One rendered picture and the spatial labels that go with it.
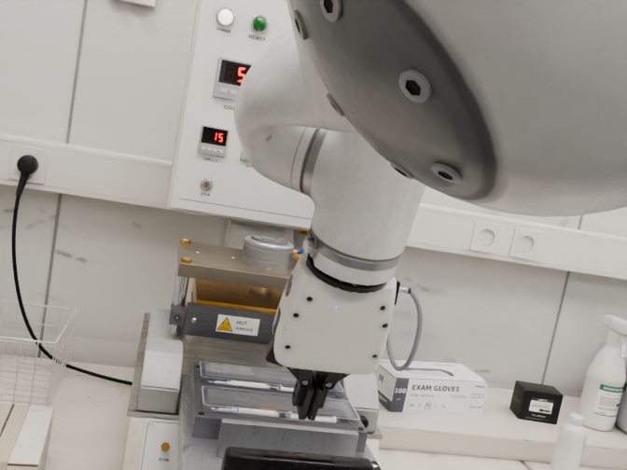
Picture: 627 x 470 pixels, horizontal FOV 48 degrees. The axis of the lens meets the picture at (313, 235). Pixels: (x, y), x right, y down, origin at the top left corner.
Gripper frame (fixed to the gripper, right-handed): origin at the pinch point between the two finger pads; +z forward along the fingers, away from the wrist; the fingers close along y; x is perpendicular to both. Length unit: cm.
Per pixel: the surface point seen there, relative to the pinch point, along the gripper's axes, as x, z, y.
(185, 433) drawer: 6.2, 12.5, -10.6
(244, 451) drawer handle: -3.3, 4.8, -5.7
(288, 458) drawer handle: -3.8, 4.8, -1.4
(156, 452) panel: 14.2, 24.3, -12.7
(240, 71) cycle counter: 63, -12, -7
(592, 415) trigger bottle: 54, 46, 82
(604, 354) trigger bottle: 61, 34, 83
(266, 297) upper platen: 38.3, 14.8, 1.4
